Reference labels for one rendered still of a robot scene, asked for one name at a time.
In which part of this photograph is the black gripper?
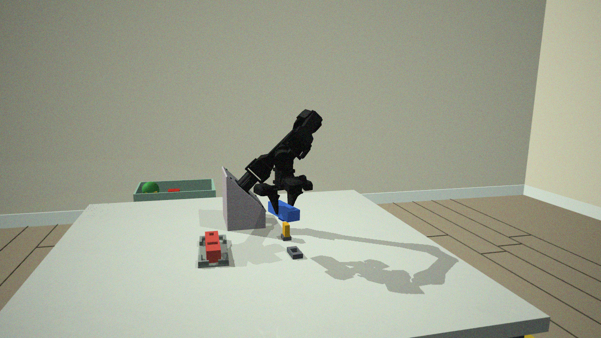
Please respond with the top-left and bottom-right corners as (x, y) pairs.
(254, 166), (313, 215)

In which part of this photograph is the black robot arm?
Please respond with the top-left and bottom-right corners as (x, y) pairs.
(235, 109), (322, 194)

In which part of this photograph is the blue rectangular plate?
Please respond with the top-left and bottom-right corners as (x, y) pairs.
(268, 200), (300, 222)

